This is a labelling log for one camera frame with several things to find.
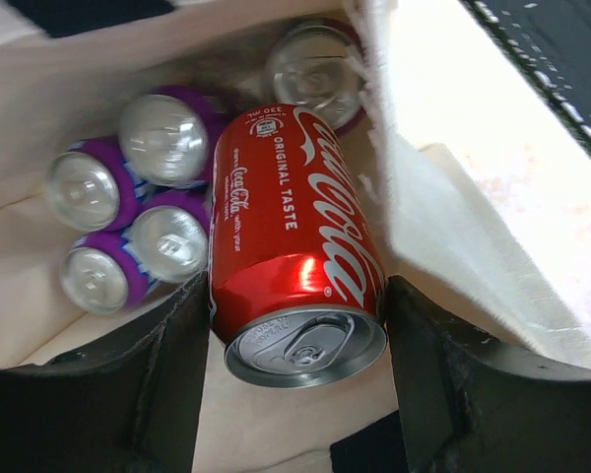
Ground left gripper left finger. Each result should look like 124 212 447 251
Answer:
0 275 209 472

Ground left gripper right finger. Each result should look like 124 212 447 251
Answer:
384 276 591 472

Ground purple fanta can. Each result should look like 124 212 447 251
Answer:
46 135 156 233
127 189 212 284
264 18 364 135
59 232 160 314
118 85 227 188

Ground beige canvas tote bag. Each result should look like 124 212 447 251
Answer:
0 1 591 472

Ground red Coke can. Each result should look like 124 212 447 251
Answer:
209 103 387 388

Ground purple Fanta can top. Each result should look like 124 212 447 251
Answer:
46 135 156 233

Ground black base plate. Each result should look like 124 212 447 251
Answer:
462 1 591 159

